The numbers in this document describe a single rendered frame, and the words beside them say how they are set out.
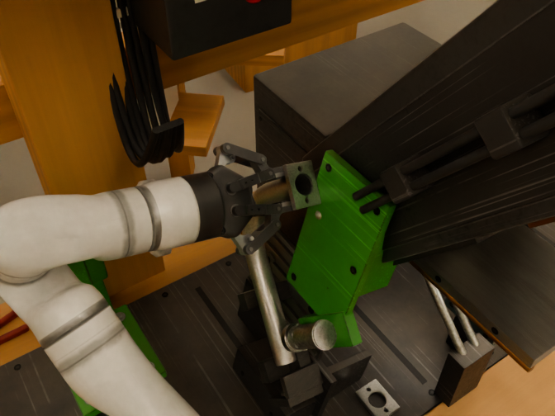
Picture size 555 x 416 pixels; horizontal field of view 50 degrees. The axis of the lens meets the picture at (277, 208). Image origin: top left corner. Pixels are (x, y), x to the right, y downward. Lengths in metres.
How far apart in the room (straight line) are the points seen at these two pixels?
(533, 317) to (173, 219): 0.44
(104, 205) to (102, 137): 0.28
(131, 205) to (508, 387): 0.64
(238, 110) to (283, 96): 2.14
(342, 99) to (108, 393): 0.50
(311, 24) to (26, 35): 0.52
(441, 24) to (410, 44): 2.86
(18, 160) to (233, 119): 0.99
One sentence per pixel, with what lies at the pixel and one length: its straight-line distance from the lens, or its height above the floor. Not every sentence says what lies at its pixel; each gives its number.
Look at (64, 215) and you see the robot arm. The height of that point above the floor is 1.33.
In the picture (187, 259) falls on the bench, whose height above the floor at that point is 0.88.
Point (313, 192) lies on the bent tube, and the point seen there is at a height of 1.23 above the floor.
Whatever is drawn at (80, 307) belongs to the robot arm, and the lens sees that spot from 0.57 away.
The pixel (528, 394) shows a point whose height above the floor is 0.90.
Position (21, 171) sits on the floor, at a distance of 2.85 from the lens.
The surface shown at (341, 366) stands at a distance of 0.88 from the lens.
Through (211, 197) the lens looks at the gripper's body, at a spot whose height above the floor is 1.28.
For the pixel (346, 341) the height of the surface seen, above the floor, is 1.08.
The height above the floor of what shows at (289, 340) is 1.05.
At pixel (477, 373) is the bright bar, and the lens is 0.93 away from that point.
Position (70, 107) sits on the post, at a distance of 0.83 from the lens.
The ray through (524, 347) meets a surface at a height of 1.13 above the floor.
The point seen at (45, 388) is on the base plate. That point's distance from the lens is 1.00.
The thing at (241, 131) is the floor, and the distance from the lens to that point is 2.85.
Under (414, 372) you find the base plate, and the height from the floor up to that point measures 0.90.
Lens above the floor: 1.72
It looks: 44 degrees down
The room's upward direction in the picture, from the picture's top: straight up
